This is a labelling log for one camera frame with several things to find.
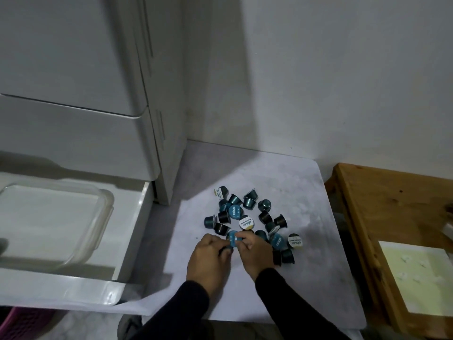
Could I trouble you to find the person's left hand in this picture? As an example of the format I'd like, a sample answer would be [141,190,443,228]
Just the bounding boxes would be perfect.
[186,234,234,302]

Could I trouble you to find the person's right hand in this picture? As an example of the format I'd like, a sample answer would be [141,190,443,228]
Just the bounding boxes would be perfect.
[235,230,280,280]

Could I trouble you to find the blue-lid coffee capsule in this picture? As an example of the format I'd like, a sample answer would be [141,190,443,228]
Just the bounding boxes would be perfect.
[227,231,245,249]

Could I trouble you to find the person's left forearm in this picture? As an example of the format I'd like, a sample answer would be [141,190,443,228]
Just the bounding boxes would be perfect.
[130,280,210,340]

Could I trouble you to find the person's right forearm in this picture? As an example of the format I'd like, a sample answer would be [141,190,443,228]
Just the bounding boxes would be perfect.
[255,267,352,340]

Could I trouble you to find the pile of teal coffee capsules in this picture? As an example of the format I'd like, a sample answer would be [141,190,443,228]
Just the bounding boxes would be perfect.
[203,186,303,268]

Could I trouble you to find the open white drawer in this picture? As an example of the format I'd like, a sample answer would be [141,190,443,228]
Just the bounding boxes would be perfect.
[0,171,153,306]

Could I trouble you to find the wooden side table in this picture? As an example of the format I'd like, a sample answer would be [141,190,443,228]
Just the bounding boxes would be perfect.
[324,163,453,340]

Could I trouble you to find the small white scraps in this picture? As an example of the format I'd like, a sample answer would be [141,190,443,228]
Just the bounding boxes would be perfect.
[396,255,445,284]

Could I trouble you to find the pale yellow sheet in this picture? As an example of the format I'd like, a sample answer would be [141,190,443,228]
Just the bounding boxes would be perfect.
[378,241,453,316]

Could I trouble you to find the pink plastic basket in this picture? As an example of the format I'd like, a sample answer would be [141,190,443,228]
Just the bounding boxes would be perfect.
[0,307,57,340]

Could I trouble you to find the white drawer cabinet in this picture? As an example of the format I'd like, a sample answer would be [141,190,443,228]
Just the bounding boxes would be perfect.
[0,0,188,206]

